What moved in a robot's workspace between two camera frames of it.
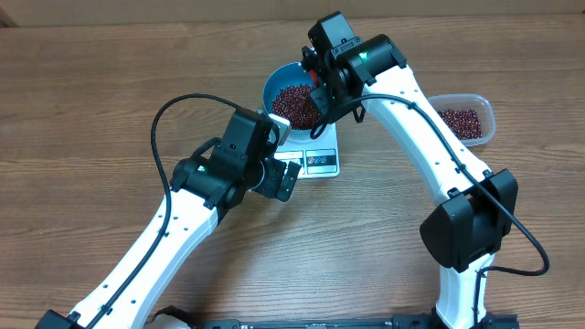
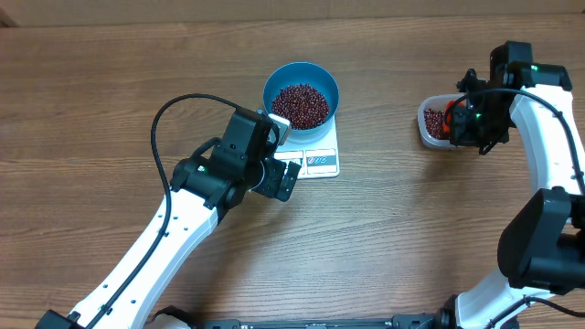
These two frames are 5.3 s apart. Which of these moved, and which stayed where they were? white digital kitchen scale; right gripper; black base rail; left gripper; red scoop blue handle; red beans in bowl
Moved: red scoop blue handle; right gripper
Stayed: white digital kitchen scale; left gripper; red beans in bowl; black base rail
